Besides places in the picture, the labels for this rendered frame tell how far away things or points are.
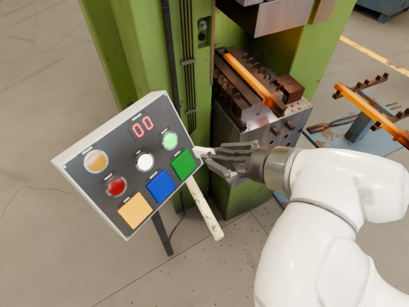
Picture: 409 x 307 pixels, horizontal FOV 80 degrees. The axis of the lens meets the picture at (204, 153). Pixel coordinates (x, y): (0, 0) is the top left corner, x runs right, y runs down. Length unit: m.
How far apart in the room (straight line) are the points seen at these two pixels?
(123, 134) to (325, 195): 0.49
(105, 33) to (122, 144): 0.72
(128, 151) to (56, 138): 1.90
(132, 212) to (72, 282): 1.18
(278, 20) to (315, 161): 0.53
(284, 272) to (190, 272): 1.35
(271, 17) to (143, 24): 0.37
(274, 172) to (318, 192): 0.10
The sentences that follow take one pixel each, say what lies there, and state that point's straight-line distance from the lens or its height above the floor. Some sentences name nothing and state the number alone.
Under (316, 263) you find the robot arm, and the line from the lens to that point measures 0.35.
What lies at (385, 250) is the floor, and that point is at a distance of 2.07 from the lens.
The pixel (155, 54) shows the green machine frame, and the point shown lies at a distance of 0.86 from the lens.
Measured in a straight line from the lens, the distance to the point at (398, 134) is 1.13.
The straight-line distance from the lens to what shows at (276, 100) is 1.00.
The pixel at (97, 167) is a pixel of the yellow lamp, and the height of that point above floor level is 1.15.
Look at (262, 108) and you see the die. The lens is 1.06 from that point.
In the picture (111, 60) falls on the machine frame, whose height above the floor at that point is 0.98.
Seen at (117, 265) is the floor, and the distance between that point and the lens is 1.77.
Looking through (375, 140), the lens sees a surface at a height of 0.71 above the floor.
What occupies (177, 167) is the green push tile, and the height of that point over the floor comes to 1.02.
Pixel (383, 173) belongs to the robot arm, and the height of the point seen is 1.37.
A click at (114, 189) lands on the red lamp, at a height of 1.09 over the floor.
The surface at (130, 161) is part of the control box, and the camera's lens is 0.68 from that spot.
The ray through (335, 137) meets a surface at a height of 0.71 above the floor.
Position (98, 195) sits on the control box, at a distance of 0.67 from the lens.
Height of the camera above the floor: 1.64
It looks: 53 degrees down
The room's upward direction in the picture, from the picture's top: straight up
